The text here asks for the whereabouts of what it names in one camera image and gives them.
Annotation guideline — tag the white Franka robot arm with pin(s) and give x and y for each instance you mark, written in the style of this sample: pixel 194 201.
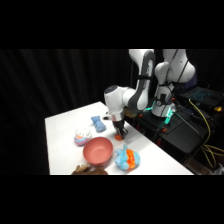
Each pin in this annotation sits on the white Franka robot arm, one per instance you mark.
pixel 146 86

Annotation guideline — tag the black curtain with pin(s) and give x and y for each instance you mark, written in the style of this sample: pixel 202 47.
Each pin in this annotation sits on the black curtain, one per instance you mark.
pixel 40 100

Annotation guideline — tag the brown plush toy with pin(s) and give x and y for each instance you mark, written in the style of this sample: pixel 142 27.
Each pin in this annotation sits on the brown plush toy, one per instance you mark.
pixel 89 170

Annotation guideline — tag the white pastel plush toy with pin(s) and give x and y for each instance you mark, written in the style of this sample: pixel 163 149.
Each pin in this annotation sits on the white pastel plush toy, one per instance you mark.
pixel 82 136

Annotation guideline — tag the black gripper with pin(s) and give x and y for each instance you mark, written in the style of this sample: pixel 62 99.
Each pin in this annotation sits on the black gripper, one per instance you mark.
pixel 119 125

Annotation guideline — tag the blue and orange plush toy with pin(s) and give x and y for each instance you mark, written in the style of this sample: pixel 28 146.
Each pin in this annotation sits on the blue and orange plush toy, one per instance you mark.
pixel 127 158

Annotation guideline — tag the black laptop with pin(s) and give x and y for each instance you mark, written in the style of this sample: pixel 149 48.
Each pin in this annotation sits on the black laptop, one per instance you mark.
pixel 202 95

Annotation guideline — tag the black robot stand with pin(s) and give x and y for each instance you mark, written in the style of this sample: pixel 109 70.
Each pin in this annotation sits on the black robot stand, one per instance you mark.
pixel 173 130

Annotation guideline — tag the blue plush bone toy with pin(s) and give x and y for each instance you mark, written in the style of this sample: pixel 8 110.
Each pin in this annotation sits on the blue plush bone toy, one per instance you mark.
pixel 98 123

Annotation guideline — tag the pink bowl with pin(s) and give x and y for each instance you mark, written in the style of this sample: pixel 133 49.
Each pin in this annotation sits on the pink bowl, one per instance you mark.
pixel 98 151

